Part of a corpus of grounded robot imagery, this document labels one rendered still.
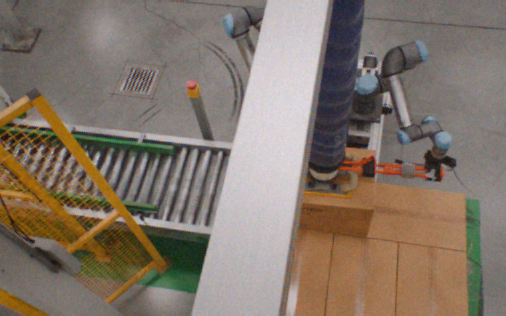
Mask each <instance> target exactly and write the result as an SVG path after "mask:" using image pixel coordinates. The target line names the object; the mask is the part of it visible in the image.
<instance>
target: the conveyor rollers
mask: <svg viewBox="0 0 506 316"><path fill-rule="evenodd" d="M23 138H24V137H20V138H19V139H18V141H19V140H21V139H22V140H21V141H19V142H18V143H19V144H18V143H17V144H16V147H15V149H14V150H13V152H16V153H15V154H16V155H17V156H19V155H20V153H21V151H22V150H23V148H22V146H24V144H25V142H26V140H27V139H28V138H24V139H23ZM8 139H10V140H8ZM8 139H7V140H8V141H7V142H6V143H5V144H4V146H3V148H4V149H5V150H6V149H8V148H9V147H10V146H11V145H13V144H14V142H15V139H16V136H15V137H14V138H12V136H9V138H8ZM31 140H33V139H30V141H31ZM43 140H44V139H43ZM30 141H29V142H30ZM37 141H38V139H34V140H33V141H31V142H32V143H33V144H32V143H31V142H30V143H29V144H28V146H27V148H26V150H27V151H28V150H29V151H28V153H29V154H28V153H25V152H26V151H24V153H25V154H24V153H23V154H24V155H23V157H22V159H21V160H22V161H20V162H19V163H20V164H21V163H22V162H23V161H24V163H25V164H26V165H27V163H28V161H29V160H27V159H29V157H30V155H31V154H32V152H33V150H34V149H35V147H34V144H35V145H36V143H37ZM44 142H45V143H46V144H45V143H44ZM44 142H42V143H41V144H40V145H39V147H38V150H37V151H36V153H37V152H38V151H39V150H41V153H42V154H41V153H40V152H38V153H37V154H36V155H35V156H34V159H35V160H38V159H39V158H41V157H42V155H43V154H44V151H45V150H46V148H47V147H46V146H47V144H48V142H49V140H46V139H45V140H44ZM6 144H7V145H8V146H9V147H8V146H7V145H6ZM20 144H21V145H22V146H21V145H20ZM59 144H60V141H54V142H53V143H52V144H51V147H50V149H51V150H52V151H53V152H54V153H53V152H52V151H50V149H49V150H48V152H49V151H50V152H49V153H48V155H47V156H46V158H47V160H48V159H49V158H51V157H52V156H54V154H55V153H56V151H57V149H58V147H59V146H58V145H59ZM56 146H58V147H56ZM11 147H12V146H11ZM11 147H10V149H11ZM33 147H34V148H33ZM44 147H46V148H44ZM55 147H56V148H55ZM20 148H22V149H20ZM32 148H33V149H32ZM43 148H44V149H43ZM54 148H55V149H54ZM64 148H66V145H65V144H63V146H62V148H61V151H60V154H59V156H58V158H59V159H60V160H59V159H58V158H57V160H58V161H57V160H56V162H55V164H54V168H56V167H57V166H59V167H57V168H56V170H57V171H58V172H60V168H61V166H62V165H63V164H62V163H63V162H64V161H65V158H66V155H67V154H66V153H67V152H68V149H67V148H66V149H64ZM93 148H94V145H86V148H85V150H84V152H85V153H86V155H88V157H89V158H90V154H91V152H92V150H93ZM105 148H106V147H103V146H98V148H97V150H96V152H95V156H94V159H93V161H92V162H93V164H94V165H95V167H96V168H97V167H98V165H99V163H100V161H101V156H102V154H103V152H104V150H105ZM10 149H8V150H7V151H8V152H10ZM19 149H20V150H19ZM30 149H32V150H30ZM42 149H43V150H42ZM53 149H54V150H53ZM63 149H64V150H63ZM16 150H18V151H16ZM116 150H117V148H109V150H108V152H107V157H106V159H105V161H104V163H103V166H102V168H101V172H100V173H101V176H102V177H104V179H106V177H107V172H108V171H109V168H110V166H111V164H112V159H113V156H114V155H115V152H116ZM13 152H12V154H13ZM127 152H128V150H124V149H121V150H120V153H119V155H118V160H117V162H116V165H115V166H114V169H113V171H112V176H111V178H110V181H109V182H108V184H109V186H110V187H111V188H112V190H114V187H115V186H116V183H117V181H118V176H119V174H120V171H121V169H122V166H123V162H124V160H125V157H126V155H127ZM139 153H140V151H138V150H133V151H132V154H131V155H130V158H129V163H128V166H127V168H126V171H125V172H124V175H123V180H122V182H121V185H120V187H119V189H118V194H117V196H118V198H119V199H120V200H123V197H124V195H125V192H126V190H127V187H128V185H129V180H130V177H131V175H132V172H133V170H134V166H135V163H136V161H137V158H138V155H139ZM212 153H213V152H212V151H211V150H206V151H205V155H204V161H203V164H202V167H201V170H200V173H199V176H198V182H197V186H196V188H195V192H194V195H193V201H192V204H191V208H190V210H189V213H188V219H187V223H188V224H193V223H194V220H195V217H196V213H197V211H198V204H199V201H200V197H201V195H202V192H203V188H204V181H205V179H206V176H207V172H208V169H209V162H210V160H211V156H212ZM15 154H13V155H12V156H13V157H14V158H15V159H16V158H18V157H17V156H16V155H15ZM199 154H200V150H198V149H194V150H193V155H192V158H191V161H190V164H189V167H188V173H187V176H186V179H185V181H184V185H183V191H182V193H181V197H180V199H179V202H178V206H177V212H176V214H175V218H174V220H173V222H176V223H181V221H182V215H183V212H184V208H185V206H186V202H187V199H188V193H189V191H190V187H191V184H192V181H193V175H194V172H195V169H196V166H197V163H198V157H199ZM63 155H64V156H63ZM162 155H163V154H159V153H156V155H155V158H154V161H153V163H152V166H151V171H150V174H149V176H148V179H147V182H146V184H145V189H144V192H143V194H142V197H141V199H140V203H148V200H149V197H150V195H151V189H152V187H153V184H154V182H155V179H156V173H157V171H158V168H159V166H160V163H161V157H162ZM187 155H188V148H185V147H183V148H182V150H181V153H180V156H179V159H178V161H177V167H176V170H175V173H174V176H173V179H172V184H171V187H170V190H169V192H168V196H167V201H166V204H165V207H164V210H163V213H162V215H161V220H164V221H168V218H169V216H170V213H171V210H172V204H173V202H174V198H175V196H176V192H177V187H178V184H179V181H180V178H181V175H182V172H183V166H184V164H185V161H186V158H187ZM62 156H63V157H62ZM150 156H151V152H144V155H143V157H142V160H141V162H140V166H139V169H138V171H137V174H136V176H135V179H134V184H133V187H132V189H131V192H130V194H129V199H128V201H130V202H135V200H136V197H137V194H138V192H139V189H140V184H141V182H142V179H143V176H144V174H145V169H146V166H147V164H148V161H149V159H150ZM174 156H175V155H167V160H166V162H165V165H164V168H163V171H162V173H161V179H160V182H159V184H158V187H157V189H156V195H155V197H154V200H153V203H152V204H155V205H156V208H157V209H158V208H159V206H160V203H161V197H162V195H163V192H164V189H165V187H166V184H167V178H168V176H169V173H170V170H171V167H172V161H173V159H174ZM60 157H62V158H60ZM71 157H72V158H71ZM46 158H45V160H44V162H45V161H46V162H45V163H43V164H42V167H41V170H40V173H39V174H38V175H37V177H36V181H38V180H39V178H40V179H41V178H42V177H43V178H42V179H41V180H42V181H41V180H39V181H38V183H40V184H41V185H42V182H43V180H44V178H45V177H44V176H45V175H46V174H47V173H46V172H48V168H49V166H50V165H51V164H50V163H51V162H52V161H53V159H54V157H52V158H51V159H49V160H48V161H49V162H50V163H49V162H48V161H47V160H46ZM70 158H71V159H69V160H68V162H67V164H66V166H67V167H66V168H67V169H68V170H69V172H68V170H67V169H65V170H64V172H63V174H62V177H61V178H60V182H59V184H58V185H60V187H57V188H56V190H55V191H56V192H59V191H60V190H61V188H64V189H65V187H66V183H67V181H68V180H66V179H68V178H69V177H70V175H71V173H70V171H71V170H72V169H73V166H74V165H75V162H76V158H75V157H74V156H73V155H72V154H71V156H70ZM34 159H33V161H32V162H31V164H32V163H33V162H34ZM41 159H42V158H41ZM41 159H39V160H38V161H36V162H37V163H38V164H39V163H40V161H41ZM223 159H224V152H221V151H219V152H218V154H217V157H216V161H215V164H214V170H213V173H212V176H211V180H210V183H209V190H208V193H207V197H206V200H205V202H204V209H203V213H202V216H201V219H200V223H199V226H205V227H207V223H208V220H209V213H210V210H211V207H212V203H213V199H214V192H215V189H216V186H217V182H218V179H219V172H220V169H221V166H222V162H223ZM16 160H17V159H16ZM26 160H27V161H26ZM60 161H61V162H62V163H61V162H60ZM73 161H75V162H73ZM36 162H34V163H33V164H32V165H30V166H29V168H30V169H31V170H34V169H35V168H36V167H37V166H38V164H37V163H36ZM72 162H73V163H72ZM24 163H22V164H21V165H22V166H23V167H24V168H25V166H26V165H25V164H24ZM61 164H62V165H61ZM70 164H72V165H70ZM69 165H70V166H69ZM46 167H48V168H46ZM42 168H43V169H45V168H46V169H45V172H44V171H42V170H43V169H42ZM54 168H53V170H54V171H53V170H52V171H53V172H51V174H50V177H48V179H50V178H51V177H52V178H53V179H54V180H53V179H52V178H51V179H50V180H48V182H47V183H46V185H47V186H49V185H51V184H52V183H53V184H52V185H51V186H49V187H47V186H45V188H46V190H50V189H51V190H52V188H53V187H54V182H55V181H56V178H57V177H58V174H59V173H58V172H57V171H56V170H55V169H54ZM82 168H83V167H82V166H81V165H79V166H78V169H77V171H76V172H78V173H76V174H75V175H74V177H75V178H76V179H77V178H78V179H77V180H78V182H80V180H81V177H82V176H81V175H83V173H84V168H83V169H82ZM30 169H29V170H28V172H30V173H29V174H30V175H31V176H32V177H33V176H34V173H35V172H36V169H35V170H34V171H33V172H34V173H33V172H31V171H30ZM81 169H82V170H81ZM79 170H81V171H79ZM67 172H68V173H67ZM71 172H72V171H71ZM57 173H58V174H57ZM66 173H67V174H66ZM56 174H57V175H56ZM65 174H66V175H65ZM54 175H56V176H54ZM64 175H65V176H64ZM63 176H64V178H63ZM80 176H81V177H80ZM88 176H89V175H88V173H87V176H86V177H87V178H86V179H85V180H84V184H85V185H84V184H83V186H84V187H83V188H81V191H80V193H81V195H86V194H87V193H88V192H89V187H90V185H91V182H92V181H93V180H91V178H90V177H88ZM38 177H39V178H38ZM74 177H73V179H72V183H71V185H70V186H71V187H72V188H73V187H74V186H75V185H77V184H79V183H78V182H77V180H75V178H74ZM64 179H65V180H66V182H65V180H64ZM74 180H75V181H74ZM90 180H91V181H90ZM73 181H74V182H73ZM89 181H90V182H89ZM62 182H63V183H62ZM87 182H88V183H87ZM60 183H62V184H60ZM86 183H87V184H86ZM71 187H70V188H69V189H68V190H69V191H68V192H67V193H74V192H75V191H76V190H77V188H78V185H77V186H75V187H74V188H73V189H74V190H75V191H74V190H73V189H71ZM49 188H50V189H49ZM86 188H88V189H86ZM64 189H63V190H64ZM70 189H71V190H70ZM84 189H86V191H84ZM51 190H50V191H51ZM63 190H61V191H60V192H62V193H63ZM83 191H84V192H83ZM82 192H83V193H82ZM86 192H87V193H86ZM75 193H76V192H75Z"/></svg>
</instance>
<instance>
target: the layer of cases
mask: <svg viewBox="0 0 506 316"><path fill-rule="evenodd" d="M466 251H467V246H466V226H465V194H460V193H452V192H446V191H439V190H431V189H424V188H417V187H403V186H396V185H389V184H383V183H375V205H374V212H373V215H372V222H371V224H370V228H369V231H368V235H351V234H342V233H334V232H326V231H318V230H309V229H298V232H297V243H296V248H295V254H294V259H293V265H292V267H293V270H292V276H291V281H290V287H289V292H288V303H287V309H286V314H285V316H324V315H325V316H468V298H467V253H466ZM331 254H332V255H331ZM330 257H331V262H330ZM329 272H330V277H329ZM328 279H329V283H328ZM327 286H328V291H327ZM326 294H327V298H326ZM325 300H326V305H325ZM325 311H326V313H325Z"/></svg>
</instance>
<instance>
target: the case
mask: <svg viewBox="0 0 506 316"><path fill-rule="evenodd" d="M345 154H350V155H351V154H352V155H357V157H358V159H359V161H361V158H363V157H365V158H367V157H369V156H371V155H374V156H375V159H376V158H377V150H366V149H355V148H345ZM356 173H357V177H358V178H357V179H358V180H357V181H358V182H357V185H356V187H355V189H353V190H351V198H342V197H324V196H315V195H307V194H303V199H302V210H301V215H300V221H299V226H298V229H309V230H318V231H326V232H334V233H342V234H351V235H368V231H369V228H370V224H371V222H372V215H373V212H374V205H375V182H376V176H374V177H366V176H361V175H362V174H361V171H356ZM333 181H336V182H350V176H341V175H337V176H336V177H335V179H334V180H333Z"/></svg>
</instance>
